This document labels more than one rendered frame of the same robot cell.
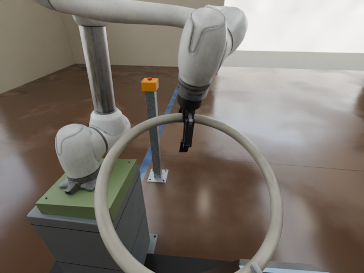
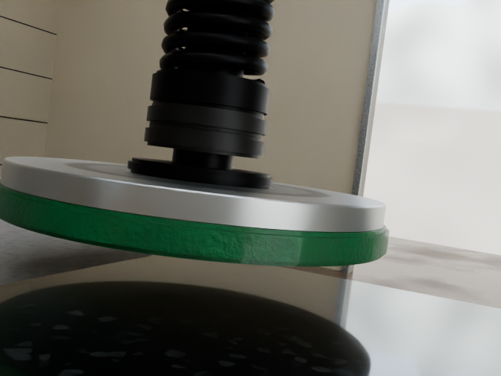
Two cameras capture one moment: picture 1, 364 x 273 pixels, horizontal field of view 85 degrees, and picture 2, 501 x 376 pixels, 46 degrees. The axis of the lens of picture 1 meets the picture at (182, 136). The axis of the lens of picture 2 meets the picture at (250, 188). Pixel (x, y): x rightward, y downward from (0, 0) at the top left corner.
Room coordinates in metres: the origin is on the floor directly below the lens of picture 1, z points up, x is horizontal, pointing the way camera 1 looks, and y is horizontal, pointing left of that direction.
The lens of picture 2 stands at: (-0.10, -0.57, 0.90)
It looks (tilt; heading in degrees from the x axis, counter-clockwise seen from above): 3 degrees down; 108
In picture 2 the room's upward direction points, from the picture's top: 7 degrees clockwise
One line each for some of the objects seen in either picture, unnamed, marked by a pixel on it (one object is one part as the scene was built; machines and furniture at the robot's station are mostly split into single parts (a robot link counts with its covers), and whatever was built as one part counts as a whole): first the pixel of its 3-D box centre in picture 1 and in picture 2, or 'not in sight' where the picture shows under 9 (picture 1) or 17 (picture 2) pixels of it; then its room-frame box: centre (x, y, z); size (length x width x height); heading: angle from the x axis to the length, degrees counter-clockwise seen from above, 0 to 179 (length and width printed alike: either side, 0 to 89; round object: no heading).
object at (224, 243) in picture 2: not in sight; (198, 195); (-0.24, -0.26, 0.87); 0.22 x 0.22 x 0.04
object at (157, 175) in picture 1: (154, 135); not in sight; (1.64, 0.27, 0.54); 0.20 x 0.20 x 1.09; 85
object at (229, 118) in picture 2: not in sight; (206, 121); (-0.24, -0.26, 0.92); 0.07 x 0.07 x 0.01
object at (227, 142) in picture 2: not in sight; (204, 142); (-0.24, -0.26, 0.91); 0.07 x 0.07 x 0.01
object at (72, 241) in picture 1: (105, 231); not in sight; (0.73, 0.48, 0.40); 0.50 x 0.50 x 0.80; 83
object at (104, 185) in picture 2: not in sight; (199, 189); (-0.24, -0.26, 0.88); 0.21 x 0.21 x 0.01
